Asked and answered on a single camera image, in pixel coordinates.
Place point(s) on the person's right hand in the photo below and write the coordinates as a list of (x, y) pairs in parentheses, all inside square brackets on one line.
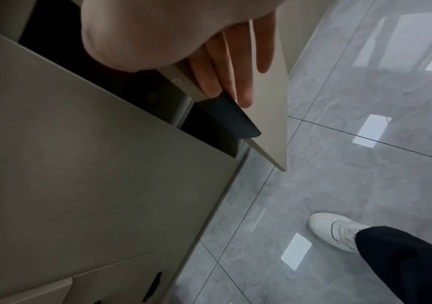
[(144, 32)]

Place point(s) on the beige cabinet door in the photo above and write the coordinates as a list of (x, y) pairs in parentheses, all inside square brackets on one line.
[(272, 118)]

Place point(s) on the beige cabinet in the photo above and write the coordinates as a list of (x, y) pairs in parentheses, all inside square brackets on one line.
[(81, 178)]

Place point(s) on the white shoe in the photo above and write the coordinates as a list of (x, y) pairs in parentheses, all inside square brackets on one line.
[(333, 230)]

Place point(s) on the dark trouser leg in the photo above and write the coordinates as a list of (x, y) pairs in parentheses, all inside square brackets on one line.
[(410, 264)]

